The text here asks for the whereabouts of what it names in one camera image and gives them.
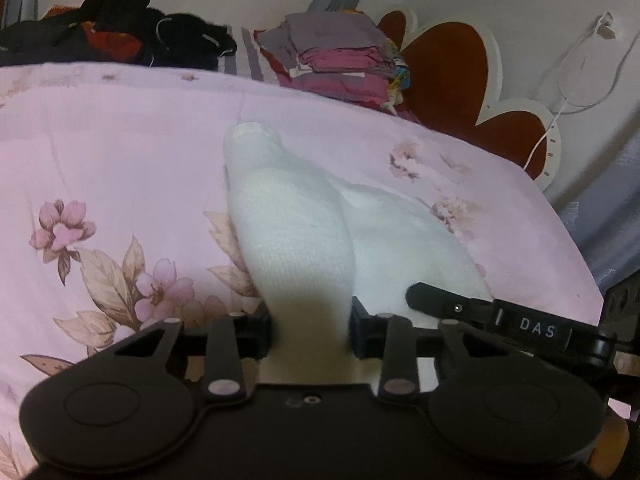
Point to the pile of black clothes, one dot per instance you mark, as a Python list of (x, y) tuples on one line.
[(150, 25)]

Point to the pink floral blanket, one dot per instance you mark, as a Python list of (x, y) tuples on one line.
[(125, 160)]

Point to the red and white headboard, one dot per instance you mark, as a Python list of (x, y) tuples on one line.
[(450, 75)]

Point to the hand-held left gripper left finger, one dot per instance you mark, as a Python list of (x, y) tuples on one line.
[(262, 331)]

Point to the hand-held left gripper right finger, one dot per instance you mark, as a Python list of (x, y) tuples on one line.
[(358, 331)]

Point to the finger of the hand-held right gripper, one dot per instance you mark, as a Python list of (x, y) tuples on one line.
[(500, 317)]

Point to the white knitted baby garment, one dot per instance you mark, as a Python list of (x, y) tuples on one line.
[(300, 220)]

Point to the stack of folded clothes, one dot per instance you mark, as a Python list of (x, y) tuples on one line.
[(340, 55)]

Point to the red orange garment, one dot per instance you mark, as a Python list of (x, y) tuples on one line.
[(112, 42)]

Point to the grey striped cloth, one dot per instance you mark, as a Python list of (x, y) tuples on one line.
[(250, 55)]

